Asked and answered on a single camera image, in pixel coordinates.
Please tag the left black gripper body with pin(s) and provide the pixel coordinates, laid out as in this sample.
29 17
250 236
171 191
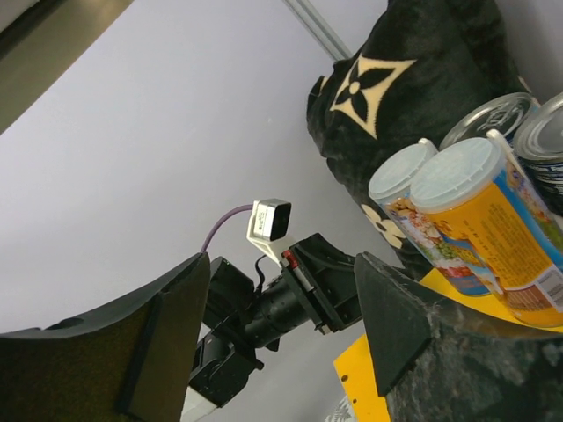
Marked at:
323 280

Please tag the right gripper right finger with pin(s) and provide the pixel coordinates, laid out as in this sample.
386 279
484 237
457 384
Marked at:
462 351

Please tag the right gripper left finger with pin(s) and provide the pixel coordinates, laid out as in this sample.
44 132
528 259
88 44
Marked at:
127 360

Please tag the yellow orange can plastic lid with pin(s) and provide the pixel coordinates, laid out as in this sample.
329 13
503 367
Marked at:
486 210

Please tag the blue soup can top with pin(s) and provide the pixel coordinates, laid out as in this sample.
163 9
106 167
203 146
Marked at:
505 114

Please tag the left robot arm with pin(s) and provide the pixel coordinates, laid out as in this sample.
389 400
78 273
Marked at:
242 316

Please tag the yellow wooden shelf cabinet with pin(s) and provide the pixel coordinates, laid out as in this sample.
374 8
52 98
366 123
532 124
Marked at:
374 373

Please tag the floral patterned table mat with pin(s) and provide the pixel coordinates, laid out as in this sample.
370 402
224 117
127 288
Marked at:
342 412

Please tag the black floral plush blanket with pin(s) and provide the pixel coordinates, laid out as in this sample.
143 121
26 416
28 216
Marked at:
424 66

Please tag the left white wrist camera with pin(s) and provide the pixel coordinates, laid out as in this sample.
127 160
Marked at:
268 226

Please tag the aluminium corner post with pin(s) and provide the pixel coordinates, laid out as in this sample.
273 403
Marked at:
319 29

